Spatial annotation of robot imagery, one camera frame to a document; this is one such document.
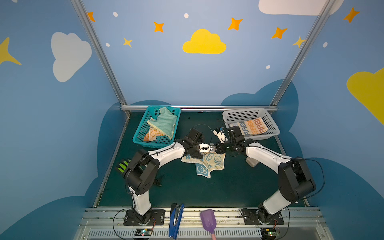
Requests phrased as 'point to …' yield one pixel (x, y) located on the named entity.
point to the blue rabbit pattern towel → (210, 161)
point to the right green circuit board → (269, 233)
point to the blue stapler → (176, 213)
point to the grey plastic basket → (236, 116)
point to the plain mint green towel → (164, 122)
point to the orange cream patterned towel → (151, 135)
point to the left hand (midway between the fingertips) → (203, 144)
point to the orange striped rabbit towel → (251, 127)
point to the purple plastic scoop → (209, 221)
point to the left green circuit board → (143, 232)
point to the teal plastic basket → (143, 126)
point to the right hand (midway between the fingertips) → (215, 144)
